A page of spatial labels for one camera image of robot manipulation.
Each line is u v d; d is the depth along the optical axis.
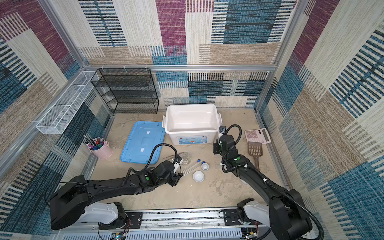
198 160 0.93
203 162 0.91
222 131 0.74
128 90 1.10
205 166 0.89
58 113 0.73
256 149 0.99
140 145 1.01
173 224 0.73
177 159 0.73
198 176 0.86
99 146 0.88
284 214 0.41
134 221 0.73
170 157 0.96
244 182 0.85
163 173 0.63
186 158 0.89
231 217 0.73
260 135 1.03
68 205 0.42
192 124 1.11
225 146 0.64
